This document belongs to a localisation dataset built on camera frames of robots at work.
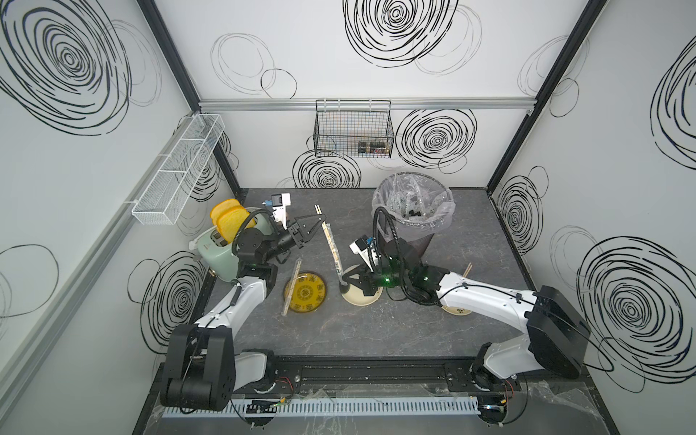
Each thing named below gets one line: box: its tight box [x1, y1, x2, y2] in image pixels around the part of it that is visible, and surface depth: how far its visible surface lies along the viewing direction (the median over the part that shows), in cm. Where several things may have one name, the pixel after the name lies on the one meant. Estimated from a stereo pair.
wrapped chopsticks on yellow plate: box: [280, 257, 302, 317], surface depth 91 cm
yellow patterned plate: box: [283, 271, 328, 314], surface depth 91 cm
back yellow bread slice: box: [210, 198, 242, 226], surface depth 86 cm
